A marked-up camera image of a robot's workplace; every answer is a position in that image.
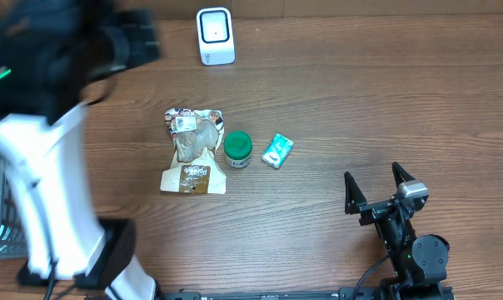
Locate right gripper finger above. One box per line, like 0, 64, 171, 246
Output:
344, 172, 367, 214
391, 162, 415, 187

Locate teal tissue pack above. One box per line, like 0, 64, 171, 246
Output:
261, 133, 294, 169

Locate green lid jar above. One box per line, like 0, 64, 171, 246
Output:
224, 131, 253, 168

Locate beige brown food pouch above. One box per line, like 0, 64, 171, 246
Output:
160, 108, 227, 194

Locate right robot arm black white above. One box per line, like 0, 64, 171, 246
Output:
339, 162, 455, 300

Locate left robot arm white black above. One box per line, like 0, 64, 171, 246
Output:
0, 1, 162, 299

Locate white barcode scanner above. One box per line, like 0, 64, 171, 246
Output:
197, 7, 236, 66

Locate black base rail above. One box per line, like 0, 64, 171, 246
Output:
156, 287, 456, 300

